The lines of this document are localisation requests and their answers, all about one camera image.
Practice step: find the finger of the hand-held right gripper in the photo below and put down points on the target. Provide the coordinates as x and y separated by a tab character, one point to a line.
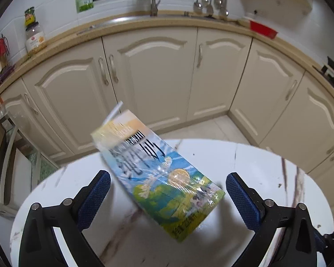
332	242

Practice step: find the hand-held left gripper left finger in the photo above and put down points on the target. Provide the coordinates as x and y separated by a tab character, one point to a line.
96	197

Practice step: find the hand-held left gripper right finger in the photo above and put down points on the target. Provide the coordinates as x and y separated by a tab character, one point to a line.
243	200

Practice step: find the green blue milk carton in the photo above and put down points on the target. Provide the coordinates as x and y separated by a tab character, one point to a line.
161	178

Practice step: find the cream kitchen cabinets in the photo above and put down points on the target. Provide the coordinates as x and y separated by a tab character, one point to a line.
161	75

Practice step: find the large jar white label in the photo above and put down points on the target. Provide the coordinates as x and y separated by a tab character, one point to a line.
35	40

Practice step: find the red bowl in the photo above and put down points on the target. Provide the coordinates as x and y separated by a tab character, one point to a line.
263	30

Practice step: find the green yellow packet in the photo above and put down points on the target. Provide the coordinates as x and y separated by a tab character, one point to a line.
30	18

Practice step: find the beige kitchen countertop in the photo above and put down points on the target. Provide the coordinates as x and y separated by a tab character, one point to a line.
172	21

